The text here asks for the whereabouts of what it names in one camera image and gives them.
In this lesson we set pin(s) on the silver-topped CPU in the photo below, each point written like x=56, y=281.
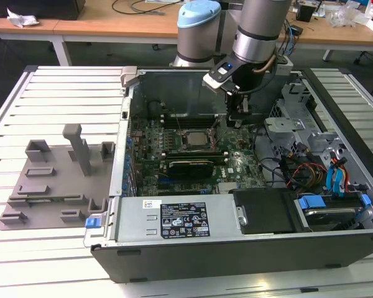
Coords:
x=196, y=138

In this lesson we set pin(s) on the hard disk in blue carrier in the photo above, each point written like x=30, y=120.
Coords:
x=311, y=201

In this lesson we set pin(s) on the grey case latch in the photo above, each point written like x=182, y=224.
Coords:
x=129, y=74

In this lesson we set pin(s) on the black and grey PC case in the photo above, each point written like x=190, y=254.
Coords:
x=205, y=264

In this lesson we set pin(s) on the black RAM slot bank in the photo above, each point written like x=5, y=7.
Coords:
x=192, y=156
x=192, y=121

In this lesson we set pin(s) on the black plastic shroud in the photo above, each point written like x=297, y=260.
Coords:
x=264, y=211

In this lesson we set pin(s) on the silver metal drive bracket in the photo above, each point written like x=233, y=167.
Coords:
x=283, y=124

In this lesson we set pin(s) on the silver finned heatsink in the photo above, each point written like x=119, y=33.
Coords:
x=229, y=186

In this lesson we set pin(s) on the wooden desk with white legs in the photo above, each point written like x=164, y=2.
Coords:
x=118, y=28
x=18, y=28

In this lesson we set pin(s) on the small flat black device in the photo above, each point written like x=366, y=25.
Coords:
x=297, y=30

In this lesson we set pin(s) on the grey power supply with label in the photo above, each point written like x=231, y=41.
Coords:
x=133, y=217

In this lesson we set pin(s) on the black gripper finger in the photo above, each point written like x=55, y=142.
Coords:
x=233, y=105

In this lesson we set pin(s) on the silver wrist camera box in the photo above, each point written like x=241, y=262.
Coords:
x=213, y=82

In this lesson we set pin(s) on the small copper heatsink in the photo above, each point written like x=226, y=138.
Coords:
x=137, y=134

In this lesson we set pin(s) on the small black open box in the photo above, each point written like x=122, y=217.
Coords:
x=306, y=14

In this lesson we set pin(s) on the crumpled white paper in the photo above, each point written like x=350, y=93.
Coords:
x=21, y=20

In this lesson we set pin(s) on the grey parts rack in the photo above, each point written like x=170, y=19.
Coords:
x=59, y=186

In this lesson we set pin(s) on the black graphics card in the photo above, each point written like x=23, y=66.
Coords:
x=189, y=169

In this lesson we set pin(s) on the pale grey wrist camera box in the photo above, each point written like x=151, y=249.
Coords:
x=284, y=65

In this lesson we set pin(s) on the black CPU socket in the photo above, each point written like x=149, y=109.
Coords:
x=183, y=143

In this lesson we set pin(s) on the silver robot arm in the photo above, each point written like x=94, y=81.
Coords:
x=258, y=28

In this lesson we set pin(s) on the clear plastic bags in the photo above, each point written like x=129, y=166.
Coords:
x=348, y=14

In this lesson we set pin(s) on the blue card retention clip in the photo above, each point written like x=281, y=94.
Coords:
x=125, y=174
x=124, y=186
x=129, y=143
x=127, y=159

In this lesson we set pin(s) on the large black box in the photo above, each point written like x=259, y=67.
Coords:
x=34, y=7

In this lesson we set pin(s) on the blue case latch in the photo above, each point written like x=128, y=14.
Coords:
x=91, y=222

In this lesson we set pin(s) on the green motherboard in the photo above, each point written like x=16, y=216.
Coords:
x=242, y=161

